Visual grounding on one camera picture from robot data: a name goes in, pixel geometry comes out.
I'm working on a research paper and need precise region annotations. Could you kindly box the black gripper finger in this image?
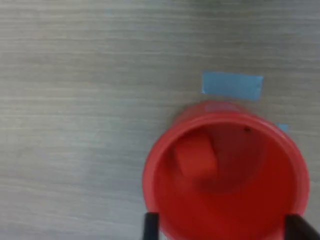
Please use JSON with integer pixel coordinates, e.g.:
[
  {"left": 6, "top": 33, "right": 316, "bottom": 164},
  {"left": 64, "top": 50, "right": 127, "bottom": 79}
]
[
  {"left": 143, "top": 211, "right": 160, "bottom": 240},
  {"left": 284, "top": 214, "right": 320, "bottom": 240}
]

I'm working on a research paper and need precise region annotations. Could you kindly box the blue tape patch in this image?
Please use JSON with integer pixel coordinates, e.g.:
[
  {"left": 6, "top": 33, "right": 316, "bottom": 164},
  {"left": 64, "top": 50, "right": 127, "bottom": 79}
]
[
  {"left": 276, "top": 122, "right": 290, "bottom": 134},
  {"left": 201, "top": 70, "right": 264, "bottom": 101}
]

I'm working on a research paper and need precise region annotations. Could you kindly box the red cube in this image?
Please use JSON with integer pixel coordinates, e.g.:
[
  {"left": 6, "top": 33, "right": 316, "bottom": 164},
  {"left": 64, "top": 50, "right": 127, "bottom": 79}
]
[{"left": 173, "top": 136, "right": 218, "bottom": 181}]

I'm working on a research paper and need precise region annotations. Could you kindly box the red plastic cup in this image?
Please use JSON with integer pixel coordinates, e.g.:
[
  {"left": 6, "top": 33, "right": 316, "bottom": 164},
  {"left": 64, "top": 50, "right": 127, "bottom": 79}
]
[{"left": 141, "top": 99, "right": 311, "bottom": 240}]

